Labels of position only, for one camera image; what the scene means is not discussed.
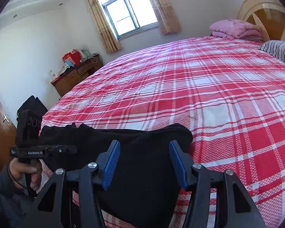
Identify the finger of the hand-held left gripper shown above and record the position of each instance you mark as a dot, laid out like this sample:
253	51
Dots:
61	150

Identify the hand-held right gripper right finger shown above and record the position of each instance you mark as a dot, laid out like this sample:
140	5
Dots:
178	166

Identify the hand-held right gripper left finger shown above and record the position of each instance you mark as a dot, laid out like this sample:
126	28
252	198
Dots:
111	163

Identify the black pants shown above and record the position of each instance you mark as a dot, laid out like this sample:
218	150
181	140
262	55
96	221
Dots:
144	147

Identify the person's left forearm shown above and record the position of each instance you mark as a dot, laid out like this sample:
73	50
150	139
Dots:
2	201

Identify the person's left hand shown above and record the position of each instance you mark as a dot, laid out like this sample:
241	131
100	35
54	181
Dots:
21	171

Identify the black folding chair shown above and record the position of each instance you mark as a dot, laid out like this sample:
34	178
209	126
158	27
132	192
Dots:
32	106

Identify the wooden door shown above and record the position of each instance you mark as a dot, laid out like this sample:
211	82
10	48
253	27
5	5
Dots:
0	128

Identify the white box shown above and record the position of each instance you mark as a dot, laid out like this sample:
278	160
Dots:
53	74

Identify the wooden desk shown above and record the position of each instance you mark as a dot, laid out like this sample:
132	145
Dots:
71	78

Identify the bed with red plaid sheet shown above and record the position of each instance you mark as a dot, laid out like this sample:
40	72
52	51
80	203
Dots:
192	87

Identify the red gift bag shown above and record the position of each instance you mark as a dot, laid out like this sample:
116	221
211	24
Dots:
72	58

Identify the pale teal bag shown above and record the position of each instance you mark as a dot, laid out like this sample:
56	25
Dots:
84	54

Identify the beige floral curtain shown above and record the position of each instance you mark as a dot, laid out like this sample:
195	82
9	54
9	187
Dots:
104	26
163	9

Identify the folded pink quilt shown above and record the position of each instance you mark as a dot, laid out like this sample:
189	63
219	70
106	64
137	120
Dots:
235	28

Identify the sliding window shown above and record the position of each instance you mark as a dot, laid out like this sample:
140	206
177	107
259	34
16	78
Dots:
128	14

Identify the striped pillow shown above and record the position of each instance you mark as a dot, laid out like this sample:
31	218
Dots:
280	51

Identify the cream and wood headboard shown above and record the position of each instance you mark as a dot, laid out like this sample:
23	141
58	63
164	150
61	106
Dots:
258	7

